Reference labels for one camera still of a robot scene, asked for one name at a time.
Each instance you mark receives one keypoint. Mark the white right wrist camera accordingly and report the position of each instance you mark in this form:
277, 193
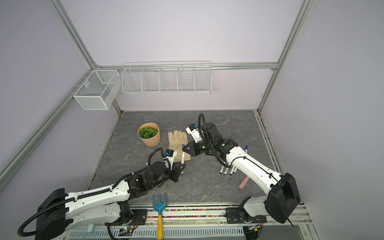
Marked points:
193, 130

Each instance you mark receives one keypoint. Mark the long white wire basket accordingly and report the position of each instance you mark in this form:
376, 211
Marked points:
167, 77

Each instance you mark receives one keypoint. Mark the beige work glove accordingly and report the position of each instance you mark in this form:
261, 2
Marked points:
176, 140

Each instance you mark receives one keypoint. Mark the small white mesh basket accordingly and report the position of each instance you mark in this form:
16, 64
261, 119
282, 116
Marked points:
99, 90

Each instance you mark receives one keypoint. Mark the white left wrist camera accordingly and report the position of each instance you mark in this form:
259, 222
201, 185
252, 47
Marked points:
169, 156

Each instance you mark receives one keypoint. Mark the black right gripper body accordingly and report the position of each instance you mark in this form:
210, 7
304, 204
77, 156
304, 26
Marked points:
204, 147

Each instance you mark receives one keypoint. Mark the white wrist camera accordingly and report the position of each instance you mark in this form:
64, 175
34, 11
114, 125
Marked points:
193, 130
169, 156

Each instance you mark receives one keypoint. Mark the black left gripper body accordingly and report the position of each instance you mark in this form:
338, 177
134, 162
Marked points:
168, 174

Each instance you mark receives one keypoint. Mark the tan pot with green plant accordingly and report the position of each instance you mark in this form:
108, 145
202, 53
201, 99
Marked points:
150, 134

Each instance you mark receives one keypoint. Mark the light teal tool handle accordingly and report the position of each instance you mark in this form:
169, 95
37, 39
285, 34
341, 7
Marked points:
90, 228

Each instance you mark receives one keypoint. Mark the teal yellow garden fork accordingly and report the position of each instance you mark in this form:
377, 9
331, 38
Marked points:
159, 207

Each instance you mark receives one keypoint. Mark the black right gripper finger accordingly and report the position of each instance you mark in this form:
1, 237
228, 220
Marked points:
191, 151
191, 145

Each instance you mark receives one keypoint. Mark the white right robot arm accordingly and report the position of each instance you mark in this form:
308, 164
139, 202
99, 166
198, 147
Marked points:
281, 192

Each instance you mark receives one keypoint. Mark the aluminium cage frame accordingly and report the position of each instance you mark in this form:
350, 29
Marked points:
33, 141

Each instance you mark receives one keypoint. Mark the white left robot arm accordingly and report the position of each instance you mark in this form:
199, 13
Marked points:
62, 211

